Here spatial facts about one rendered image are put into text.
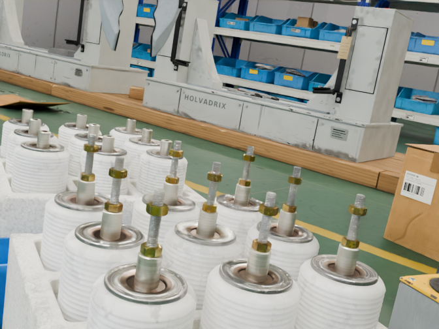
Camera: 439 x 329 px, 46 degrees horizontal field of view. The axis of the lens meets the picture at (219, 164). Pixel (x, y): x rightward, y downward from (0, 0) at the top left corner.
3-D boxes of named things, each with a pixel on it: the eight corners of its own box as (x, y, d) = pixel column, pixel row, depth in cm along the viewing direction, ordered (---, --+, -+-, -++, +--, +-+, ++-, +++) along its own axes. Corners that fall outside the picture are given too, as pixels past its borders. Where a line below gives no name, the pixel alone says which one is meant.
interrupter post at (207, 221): (191, 235, 62) (195, 209, 62) (202, 231, 64) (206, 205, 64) (206, 241, 61) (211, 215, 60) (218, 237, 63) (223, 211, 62)
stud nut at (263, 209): (280, 217, 51) (281, 208, 51) (265, 217, 50) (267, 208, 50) (269, 210, 53) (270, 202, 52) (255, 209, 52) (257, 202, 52)
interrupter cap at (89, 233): (59, 232, 56) (60, 226, 56) (113, 222, 62) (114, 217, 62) (104, 257, 52) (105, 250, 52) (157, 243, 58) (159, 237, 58)
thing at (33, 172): (55, 231, 104) (65, 143, 100) (65, 250, 95) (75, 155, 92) (4, 232, 99) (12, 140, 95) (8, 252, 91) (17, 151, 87)
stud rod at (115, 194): (105, 222, 57) (113, 156, 55) (113, 222, 57) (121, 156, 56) (109, 226, 56) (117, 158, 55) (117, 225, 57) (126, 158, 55)
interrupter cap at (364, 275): (366, 264, 62) (367, 259, 62) (387, 293, 55) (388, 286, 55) (304, 255, 62) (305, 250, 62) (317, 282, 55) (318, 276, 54)
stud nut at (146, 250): (138, 255, 46) (139, 246, 45) (141, 248, 47) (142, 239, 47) (160, 258, 46) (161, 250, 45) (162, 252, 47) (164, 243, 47)
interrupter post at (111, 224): (93, 236, 57) (97, 208, 56) (110, 233, 59) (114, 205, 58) (108, 244, 55) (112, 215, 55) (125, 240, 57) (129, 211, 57)
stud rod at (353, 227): (350, 258, 58) (365, 194, 57) (351, 262, 58) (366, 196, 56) (341, 256, 59) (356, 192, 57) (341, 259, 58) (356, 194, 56)
